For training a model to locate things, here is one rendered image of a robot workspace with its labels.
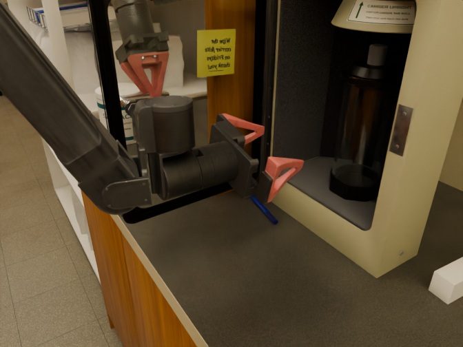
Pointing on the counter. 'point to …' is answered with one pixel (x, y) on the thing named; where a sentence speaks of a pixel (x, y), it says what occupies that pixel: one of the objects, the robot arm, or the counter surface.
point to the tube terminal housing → (371, 248)
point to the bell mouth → (377, 16)
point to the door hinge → (269, 80)
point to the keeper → (401, 129)
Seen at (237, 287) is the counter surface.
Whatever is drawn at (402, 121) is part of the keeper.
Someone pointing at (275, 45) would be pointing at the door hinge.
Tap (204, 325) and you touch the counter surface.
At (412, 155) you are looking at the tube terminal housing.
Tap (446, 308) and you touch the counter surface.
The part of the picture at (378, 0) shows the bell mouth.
